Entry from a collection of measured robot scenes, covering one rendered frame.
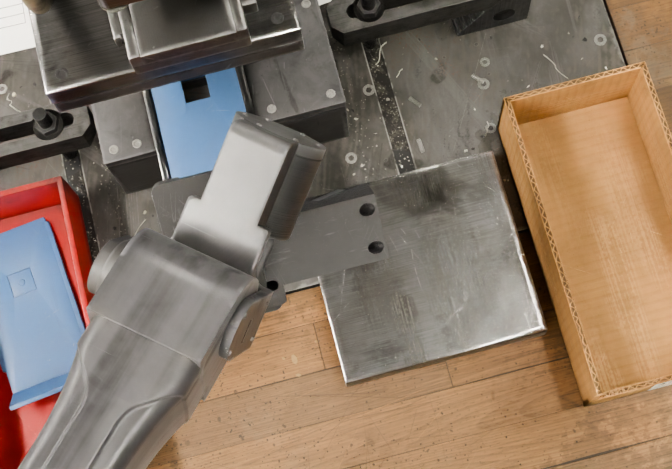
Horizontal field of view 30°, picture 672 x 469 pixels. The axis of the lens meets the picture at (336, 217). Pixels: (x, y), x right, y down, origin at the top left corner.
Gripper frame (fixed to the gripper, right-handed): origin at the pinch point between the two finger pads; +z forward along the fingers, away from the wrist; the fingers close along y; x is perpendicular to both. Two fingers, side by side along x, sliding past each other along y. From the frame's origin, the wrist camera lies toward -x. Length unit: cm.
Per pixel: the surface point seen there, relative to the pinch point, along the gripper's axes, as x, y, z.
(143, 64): 1.7, 12.7, -6.3
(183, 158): 1.9, 3.6, 9.3
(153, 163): 4.6, 3.3, 12.7
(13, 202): 16.9, 2.6, 14.8
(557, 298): -24.4, -14.3, 5.5
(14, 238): 18.0, -0.7, 16.4
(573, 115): -31.0, -2.0, 15.2
